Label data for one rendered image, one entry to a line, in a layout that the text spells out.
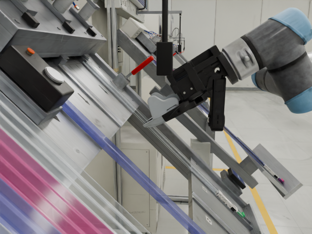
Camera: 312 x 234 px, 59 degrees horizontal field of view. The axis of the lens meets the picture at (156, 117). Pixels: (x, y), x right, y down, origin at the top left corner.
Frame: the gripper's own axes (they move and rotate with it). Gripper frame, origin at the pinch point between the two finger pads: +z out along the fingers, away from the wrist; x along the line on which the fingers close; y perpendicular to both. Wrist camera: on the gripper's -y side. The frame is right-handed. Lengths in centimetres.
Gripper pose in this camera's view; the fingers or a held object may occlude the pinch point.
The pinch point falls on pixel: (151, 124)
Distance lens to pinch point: 59.6
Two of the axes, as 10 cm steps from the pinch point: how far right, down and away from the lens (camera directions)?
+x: -1.1, 2.3, -9.7
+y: -5.4, -8.3, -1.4
